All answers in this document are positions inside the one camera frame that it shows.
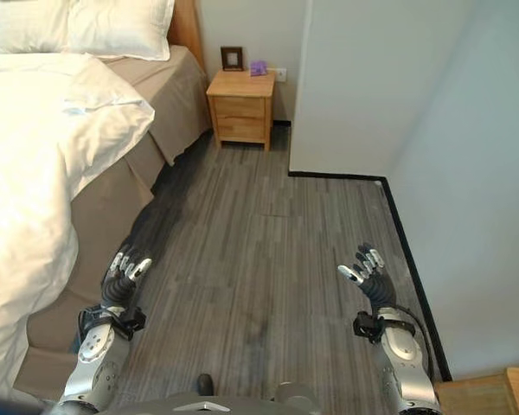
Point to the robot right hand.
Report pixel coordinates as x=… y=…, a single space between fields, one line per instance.
x=374 y=283

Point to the light wooden furniture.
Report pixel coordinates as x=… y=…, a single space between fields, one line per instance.
x=488 y=395

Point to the dark picture frame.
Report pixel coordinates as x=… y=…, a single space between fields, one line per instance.
x=232 y=58

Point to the wooden nightstand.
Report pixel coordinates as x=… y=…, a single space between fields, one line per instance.
x=241 y=108

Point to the small purple box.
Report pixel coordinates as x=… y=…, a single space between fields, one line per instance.
x=258 y=68

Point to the white wall socket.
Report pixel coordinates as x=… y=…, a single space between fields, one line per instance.
x=281 y=74

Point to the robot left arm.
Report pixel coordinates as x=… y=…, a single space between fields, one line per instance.
x=97 y=350

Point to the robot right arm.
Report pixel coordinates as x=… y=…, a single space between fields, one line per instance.
x=400 y=354

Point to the white duvet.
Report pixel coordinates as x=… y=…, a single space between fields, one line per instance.
x=39 y=164

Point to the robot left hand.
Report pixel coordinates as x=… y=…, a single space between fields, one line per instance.
x=117 y=285

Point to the bed with taupe sheet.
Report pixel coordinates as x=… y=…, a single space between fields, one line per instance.
x=155 y=129

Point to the black baseboard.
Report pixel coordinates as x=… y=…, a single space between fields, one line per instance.
x=398 y=242

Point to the robot dark foot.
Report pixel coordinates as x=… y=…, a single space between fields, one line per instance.
x=205 y=384

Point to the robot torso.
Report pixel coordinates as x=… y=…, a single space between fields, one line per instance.
x=225 y=402

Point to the wooden headboard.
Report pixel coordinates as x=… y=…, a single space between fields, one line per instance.
x=188 y=30

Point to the white pillow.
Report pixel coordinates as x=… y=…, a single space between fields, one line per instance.
x=121 y=26
x=23 y=23

